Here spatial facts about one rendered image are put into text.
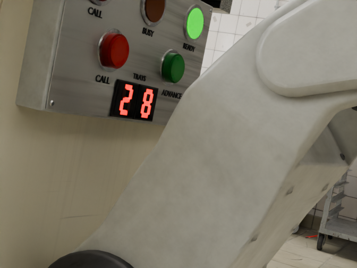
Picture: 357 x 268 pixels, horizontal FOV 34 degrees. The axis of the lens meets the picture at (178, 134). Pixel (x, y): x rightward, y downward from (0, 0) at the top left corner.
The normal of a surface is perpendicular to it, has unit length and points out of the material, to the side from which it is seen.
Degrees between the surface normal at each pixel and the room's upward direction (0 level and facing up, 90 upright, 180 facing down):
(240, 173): 113
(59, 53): 90
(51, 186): 90
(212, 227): 90
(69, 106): 90
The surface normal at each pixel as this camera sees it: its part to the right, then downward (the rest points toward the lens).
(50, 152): 0.84, 0.19
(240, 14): -0.43, -0.04
